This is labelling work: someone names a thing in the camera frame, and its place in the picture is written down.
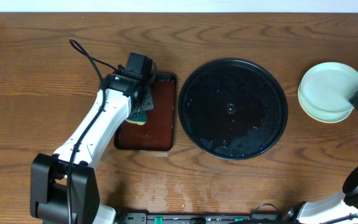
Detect green scouring sponge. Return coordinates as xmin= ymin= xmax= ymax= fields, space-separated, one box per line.
xmin=126 ymin=112 xmax=147 ymax=125

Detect yellow plate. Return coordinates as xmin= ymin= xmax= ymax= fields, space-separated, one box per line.
xmin=297 ymin=93 xmax=353 ymax=124

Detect light green plate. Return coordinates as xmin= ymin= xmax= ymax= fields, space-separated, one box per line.
xmin=300 ymin=62 xmax=358 ymax=113
xmin=297 ymin=88 xmax=354 ymax=123

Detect light green plate front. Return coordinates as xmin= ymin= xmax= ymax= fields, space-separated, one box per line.
xmin=297 ymin=88 xmax=354 ymax=123

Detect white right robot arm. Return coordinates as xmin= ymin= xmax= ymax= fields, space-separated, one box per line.
xmin=282 ymin=84 xmax=358 ymax=223

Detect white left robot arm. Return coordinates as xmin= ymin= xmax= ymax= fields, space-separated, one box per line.
xmin=30 ymin=73 xmax=154 ymax=223

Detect black rectangular water tray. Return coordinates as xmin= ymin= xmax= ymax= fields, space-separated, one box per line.
xmin=114 ymin=73 xmax=177 ymax=151

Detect round black serving tray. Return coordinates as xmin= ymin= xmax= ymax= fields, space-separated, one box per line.
xmin=178 ymin=58 xmax=288 ymax=160

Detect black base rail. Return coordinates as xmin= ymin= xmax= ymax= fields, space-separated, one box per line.
xmin=113 ymin=212 xmax=290 ymax=224

